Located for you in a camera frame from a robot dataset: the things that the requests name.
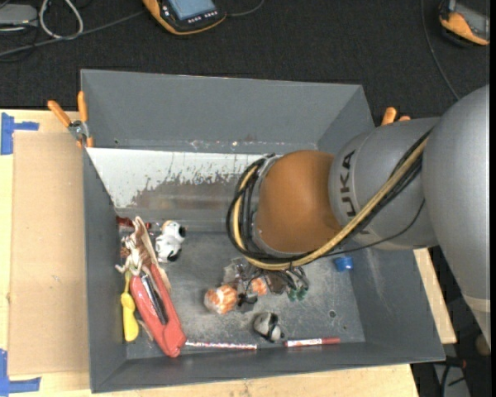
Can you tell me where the orange and white toy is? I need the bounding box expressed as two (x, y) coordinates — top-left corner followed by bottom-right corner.
(203, 284), (239, 316)

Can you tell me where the red and white marker pen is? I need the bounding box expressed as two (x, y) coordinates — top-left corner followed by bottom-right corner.
(283, 336), (341, 349)

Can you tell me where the blue bottle cap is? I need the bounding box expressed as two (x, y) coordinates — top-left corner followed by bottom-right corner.
(333, 255), (355, 273)

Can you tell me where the thin red and white pen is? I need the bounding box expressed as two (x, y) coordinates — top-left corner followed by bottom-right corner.
(184, 340), (259, 352)

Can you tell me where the white and black toy animal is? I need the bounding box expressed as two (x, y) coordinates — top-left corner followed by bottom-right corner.
(154, 219), (188, 264)

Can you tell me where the red stapler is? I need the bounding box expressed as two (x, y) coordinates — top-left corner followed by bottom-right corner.
(128, 262), (188, 359)

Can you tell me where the beige toy figure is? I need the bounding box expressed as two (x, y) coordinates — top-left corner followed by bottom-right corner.
(114, 215), (163, 277)

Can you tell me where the yellow plastic toy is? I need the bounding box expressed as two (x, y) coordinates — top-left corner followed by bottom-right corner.
(120, 272), (141, 343)

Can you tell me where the grey metal bin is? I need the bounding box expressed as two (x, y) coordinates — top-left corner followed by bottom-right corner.
(79, 68), (447, 394)

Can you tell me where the brown cardboard board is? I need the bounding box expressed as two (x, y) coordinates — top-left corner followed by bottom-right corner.
(7, 130), (93, 376)

